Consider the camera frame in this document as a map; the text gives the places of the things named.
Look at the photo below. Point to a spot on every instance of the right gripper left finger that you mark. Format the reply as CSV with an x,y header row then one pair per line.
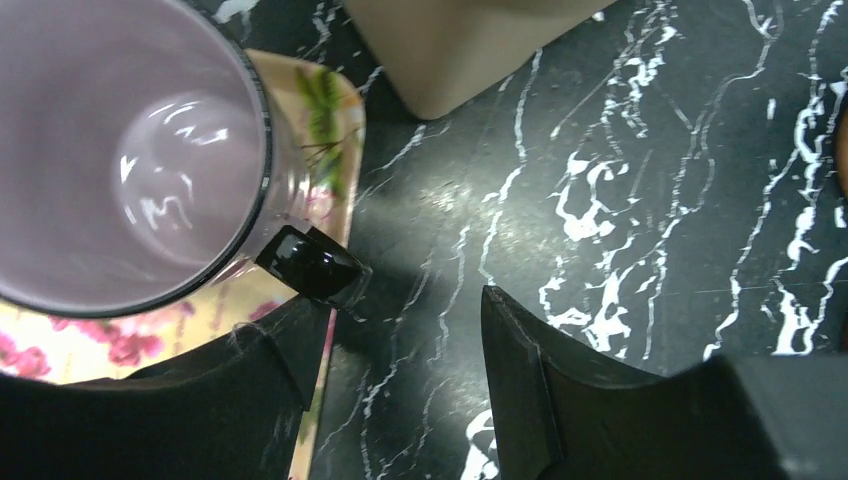
x,y
229,409

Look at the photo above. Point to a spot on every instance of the ringed brown wooden coaster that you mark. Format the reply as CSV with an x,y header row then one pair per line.
x,y
841,152

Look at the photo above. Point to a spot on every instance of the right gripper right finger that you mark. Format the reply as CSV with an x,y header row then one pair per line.
x,y
562,410

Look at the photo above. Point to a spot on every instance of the tan plastic toolbox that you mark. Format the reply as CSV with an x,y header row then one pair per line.
x,y
438,54

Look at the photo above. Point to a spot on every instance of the lilac mug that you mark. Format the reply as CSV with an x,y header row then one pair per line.
x,y
142,158

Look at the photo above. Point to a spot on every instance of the floral serving tray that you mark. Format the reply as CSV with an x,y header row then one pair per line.
x,y
328,116

